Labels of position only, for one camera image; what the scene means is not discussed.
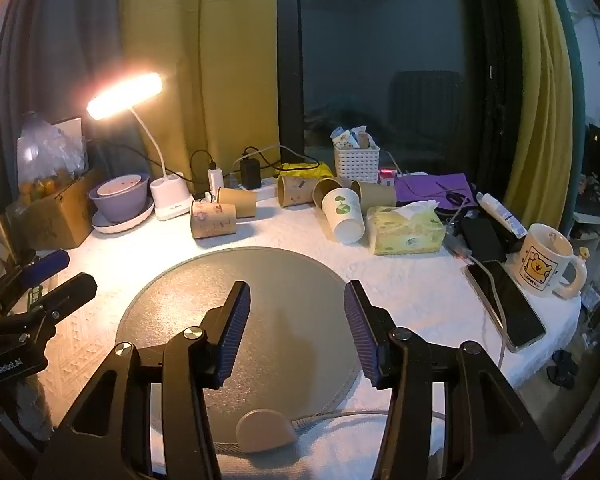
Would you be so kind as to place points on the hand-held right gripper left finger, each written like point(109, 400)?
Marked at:
point(232, 335)

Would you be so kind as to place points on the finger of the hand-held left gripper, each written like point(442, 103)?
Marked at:
point(75, 290)
point(45, 265)

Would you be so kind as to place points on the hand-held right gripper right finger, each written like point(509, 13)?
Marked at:
point(360, 332)

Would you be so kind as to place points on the brown paper cup with stickers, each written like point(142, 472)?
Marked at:
point(213, 220)

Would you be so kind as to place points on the white paper cup green print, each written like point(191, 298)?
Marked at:
point(342, 215)

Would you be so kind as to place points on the cardboard box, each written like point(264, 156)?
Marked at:
point(55, 220)

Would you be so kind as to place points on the round grey heating mat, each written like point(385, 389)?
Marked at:
point(280, 285)

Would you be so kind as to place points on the white plate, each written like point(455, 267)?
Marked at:
point(125, 228)

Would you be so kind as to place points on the purple bowl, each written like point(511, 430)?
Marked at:
point(117, 200)

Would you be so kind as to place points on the grey mat controller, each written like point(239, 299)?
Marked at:
point(265, 432)

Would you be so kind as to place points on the yellow-green tissue pack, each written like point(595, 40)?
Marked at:
point(405, 232)

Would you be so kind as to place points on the clear plastic bag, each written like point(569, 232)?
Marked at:
point(50, 150)

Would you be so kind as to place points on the white desk lamp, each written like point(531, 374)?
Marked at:
point(170, 200)

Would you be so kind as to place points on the white power strip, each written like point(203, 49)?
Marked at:
point(265, 192)

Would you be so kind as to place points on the smartphone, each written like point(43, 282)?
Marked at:
point(510, 310)

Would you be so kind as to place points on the black power bank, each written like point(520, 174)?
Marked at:
point(482, 240)

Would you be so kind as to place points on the white charger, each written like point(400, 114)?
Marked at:
point(215, 179)

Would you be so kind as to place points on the red and white small box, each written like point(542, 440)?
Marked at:
point(387, 176)

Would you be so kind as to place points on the purple notebook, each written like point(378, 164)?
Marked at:
point(425, 187)

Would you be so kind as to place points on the black charger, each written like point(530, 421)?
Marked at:
point(250, 173)

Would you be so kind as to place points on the black scissors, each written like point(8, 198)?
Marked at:
point(454, 196)

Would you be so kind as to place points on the white plastic basket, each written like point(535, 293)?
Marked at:
point(356, 164)

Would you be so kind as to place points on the yellow bag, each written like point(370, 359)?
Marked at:
point(305, 168)

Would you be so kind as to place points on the white tube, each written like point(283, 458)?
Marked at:
point(500, 212)

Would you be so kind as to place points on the small packet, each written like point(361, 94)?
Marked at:
point(361, 136)
point(341, 136)

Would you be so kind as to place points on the white cartoon bear mug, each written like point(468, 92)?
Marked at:
point(545, 262)

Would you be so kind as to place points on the small black object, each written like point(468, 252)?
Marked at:
point(562, 369)

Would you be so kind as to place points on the grey curtain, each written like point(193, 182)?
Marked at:
point(55, 35)

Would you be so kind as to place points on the small yellow figurine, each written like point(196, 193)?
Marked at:
point(585, 253)

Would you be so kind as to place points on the yellow curtain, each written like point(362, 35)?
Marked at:
point(535, 85)
point(195, 60)

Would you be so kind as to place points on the black window frame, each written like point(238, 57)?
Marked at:
point(289, 60)

